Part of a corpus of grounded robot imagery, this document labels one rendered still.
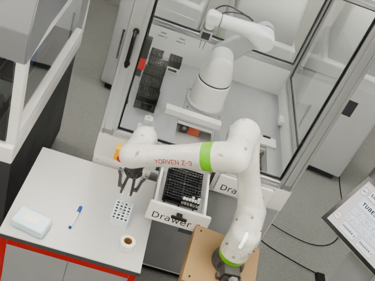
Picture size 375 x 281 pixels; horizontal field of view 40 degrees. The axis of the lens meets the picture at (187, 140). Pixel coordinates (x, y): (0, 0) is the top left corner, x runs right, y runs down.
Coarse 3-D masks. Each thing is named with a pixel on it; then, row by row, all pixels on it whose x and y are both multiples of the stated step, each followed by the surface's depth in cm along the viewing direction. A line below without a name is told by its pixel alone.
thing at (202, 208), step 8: (160, 168) 259; (168, 168) 267; (160, 176) 252; (208, 176) 263; (160, 184) 256; (208, 184) 259; (160, 192) 252; (160, 200) 248; (200, 200) 257; (184, 208) 249; (200, 208) 253
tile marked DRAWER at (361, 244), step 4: (360, 240) 244; (364, 240) 243; (356, 244) 244; (360, 244) 244; (364, 244) 243; (368, 244) 242; (360, 248) 243; (364, 248) 242; (368, 248) 242; (372, 248) 241; (364, 252) 242; (368, 252) 241; (372, 252) 240; (368, 256) 240
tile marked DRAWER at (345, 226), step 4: (340, 224) 250; (344, 224) 250; (348, 224) 249; (340, 228) 250; (344, 228) 249; (348, 228) 248; (352, 228) 248; (344, 232) 248; (348, 232) 248; (352, 232) 247; (356, 232) 246; (348, 236) 247; (352, 236) 246; (356, 236) 246; (352, 240) 246
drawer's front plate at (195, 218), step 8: (152, 200) 234; (152, 208) 235; (160, 208) 235; (168, 208) 234; (176, 208) 234; (160, 216) 238; (168, 216) 237; (184, 216) 236; (192, 216) 236; (200, 216) 235; (208, 216) 237; (176, 224) 240; (184, 224) 239; (192, 224) 239; (200, 224) 238; (208, 224) 238
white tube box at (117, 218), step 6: (120, 204) 244; (126, 204) 246; (132, 204) 246; (114, 210) 241; (126, 210) 242; (114, 216) 238; (120, 216) 238; (114, 222) 237; (120, 222) 237; (126, 222) 236
